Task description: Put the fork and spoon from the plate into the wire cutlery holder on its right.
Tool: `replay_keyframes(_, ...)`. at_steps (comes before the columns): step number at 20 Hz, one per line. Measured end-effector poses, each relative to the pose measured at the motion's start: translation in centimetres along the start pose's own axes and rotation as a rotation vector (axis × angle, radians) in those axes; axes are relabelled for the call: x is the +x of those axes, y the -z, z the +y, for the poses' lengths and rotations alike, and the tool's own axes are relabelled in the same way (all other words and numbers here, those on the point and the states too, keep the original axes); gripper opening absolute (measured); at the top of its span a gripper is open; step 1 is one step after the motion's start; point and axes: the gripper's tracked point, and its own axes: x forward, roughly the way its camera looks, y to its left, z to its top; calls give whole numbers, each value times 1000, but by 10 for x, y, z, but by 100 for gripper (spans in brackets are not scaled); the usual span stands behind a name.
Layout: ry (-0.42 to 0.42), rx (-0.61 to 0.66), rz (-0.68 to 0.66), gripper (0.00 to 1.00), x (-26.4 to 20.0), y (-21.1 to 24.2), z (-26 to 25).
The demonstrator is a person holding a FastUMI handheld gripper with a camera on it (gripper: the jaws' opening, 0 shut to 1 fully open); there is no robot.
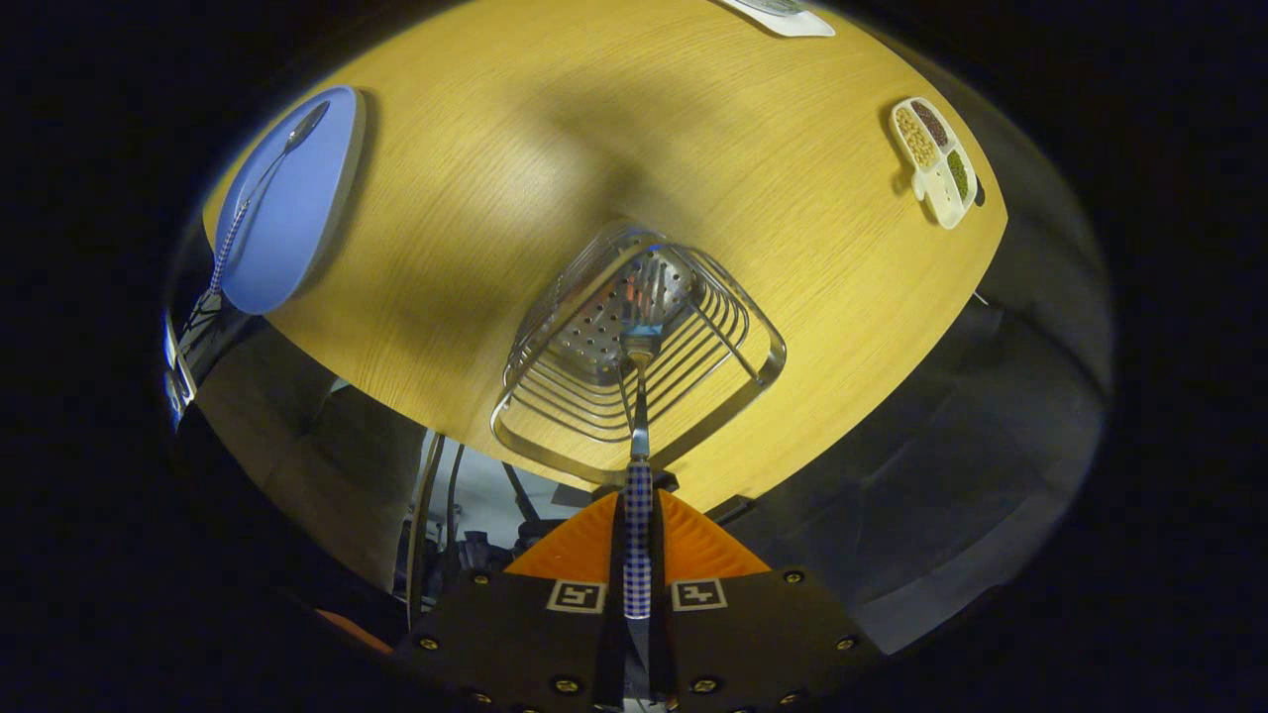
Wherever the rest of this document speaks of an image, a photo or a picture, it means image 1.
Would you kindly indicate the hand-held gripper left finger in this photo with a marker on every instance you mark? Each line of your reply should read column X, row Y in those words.
column 525, row 634

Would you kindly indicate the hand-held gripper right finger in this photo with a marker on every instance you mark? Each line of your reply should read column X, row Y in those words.
column 753, row 634

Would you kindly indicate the metal table leg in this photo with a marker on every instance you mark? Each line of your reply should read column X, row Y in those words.
column 416, row 535

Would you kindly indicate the white power strip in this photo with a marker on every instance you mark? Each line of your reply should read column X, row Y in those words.
column 178, row 381

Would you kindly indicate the blue round plate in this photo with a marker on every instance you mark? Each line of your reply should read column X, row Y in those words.
column 297, row 218

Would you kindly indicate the white divided condiment dish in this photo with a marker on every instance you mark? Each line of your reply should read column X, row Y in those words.
column 939, row 193

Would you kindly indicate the white square coaster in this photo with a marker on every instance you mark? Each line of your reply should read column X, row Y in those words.
column 792, row 25

